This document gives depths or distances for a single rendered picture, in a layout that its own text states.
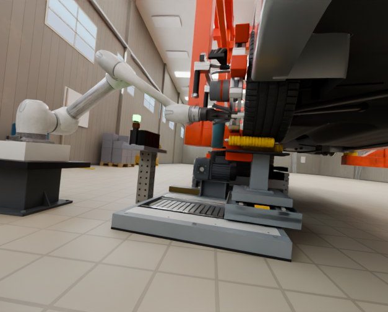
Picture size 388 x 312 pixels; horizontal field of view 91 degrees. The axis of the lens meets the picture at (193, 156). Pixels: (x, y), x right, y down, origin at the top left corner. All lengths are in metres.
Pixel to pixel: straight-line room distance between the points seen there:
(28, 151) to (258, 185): 1.31
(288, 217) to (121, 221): 0.81
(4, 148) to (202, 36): 1.70
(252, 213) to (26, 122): 1.41
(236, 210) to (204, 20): 1.73
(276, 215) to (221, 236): 0.30
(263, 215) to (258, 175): 0.27
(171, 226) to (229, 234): 0.26
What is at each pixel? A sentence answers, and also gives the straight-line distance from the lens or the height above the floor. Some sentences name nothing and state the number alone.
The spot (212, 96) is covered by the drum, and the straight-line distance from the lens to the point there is 1.30.
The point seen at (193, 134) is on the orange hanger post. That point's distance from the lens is 1.74.
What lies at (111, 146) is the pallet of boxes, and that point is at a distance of 6.39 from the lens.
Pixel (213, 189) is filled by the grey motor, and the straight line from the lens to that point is 1.66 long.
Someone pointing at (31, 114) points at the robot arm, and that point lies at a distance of 1.55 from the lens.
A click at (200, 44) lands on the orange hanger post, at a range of 2.04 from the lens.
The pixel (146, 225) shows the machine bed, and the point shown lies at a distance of 0.99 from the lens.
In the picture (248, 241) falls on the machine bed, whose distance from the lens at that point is 0.91.
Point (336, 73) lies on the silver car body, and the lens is 0.96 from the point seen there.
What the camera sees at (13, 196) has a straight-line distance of 1.52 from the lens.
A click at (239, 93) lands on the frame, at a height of 0.74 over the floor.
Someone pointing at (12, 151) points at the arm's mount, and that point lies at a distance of 1.43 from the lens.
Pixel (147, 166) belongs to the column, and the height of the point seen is 0.30.
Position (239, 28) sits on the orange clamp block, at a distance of 1.26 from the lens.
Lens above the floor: 0.37
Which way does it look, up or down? 2 degrees up
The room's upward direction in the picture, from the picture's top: 5 degrees clockwise
